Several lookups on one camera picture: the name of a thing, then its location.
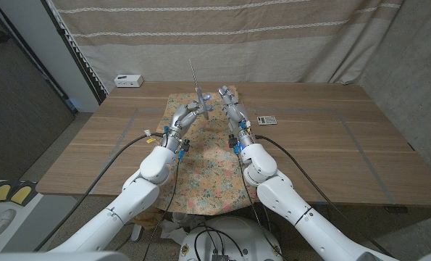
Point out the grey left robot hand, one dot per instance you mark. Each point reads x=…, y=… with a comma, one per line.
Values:
x=180, y=117

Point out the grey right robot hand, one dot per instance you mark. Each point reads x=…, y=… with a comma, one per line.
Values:
x=238, y=114

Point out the floral orange fabric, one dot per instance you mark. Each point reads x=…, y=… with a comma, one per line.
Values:
x=208, y=170

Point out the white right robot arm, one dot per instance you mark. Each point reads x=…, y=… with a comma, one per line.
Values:
x=309, y=221

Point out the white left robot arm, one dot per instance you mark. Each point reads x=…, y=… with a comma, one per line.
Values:
x=128, y=203

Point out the small white calculator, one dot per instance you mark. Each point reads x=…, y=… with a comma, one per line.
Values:
x=267, y=120

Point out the crumpled brown paper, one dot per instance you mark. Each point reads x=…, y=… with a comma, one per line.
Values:
x=150, y=219

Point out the crumpled white paper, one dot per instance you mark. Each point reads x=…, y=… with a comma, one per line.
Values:
x=173, y=232

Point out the white power strip box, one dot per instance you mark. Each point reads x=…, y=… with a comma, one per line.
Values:
x=128, y=80

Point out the beige striped curtain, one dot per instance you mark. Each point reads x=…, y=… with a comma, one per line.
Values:
x=255, y=40

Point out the white robot torso base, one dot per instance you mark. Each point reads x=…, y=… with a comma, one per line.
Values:
x=237, y=235

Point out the grey table leg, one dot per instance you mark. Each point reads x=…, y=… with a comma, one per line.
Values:
x=137, y=232

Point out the black torso connector block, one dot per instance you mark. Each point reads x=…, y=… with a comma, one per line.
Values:
x=220, y=258

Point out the dark wooden door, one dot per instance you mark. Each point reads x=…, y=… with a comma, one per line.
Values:
x=19, y=108

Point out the white grey floor platform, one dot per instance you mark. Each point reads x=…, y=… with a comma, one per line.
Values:
x=37, y=217

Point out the black metal frame post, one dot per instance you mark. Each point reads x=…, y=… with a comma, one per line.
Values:
x=86, y=72

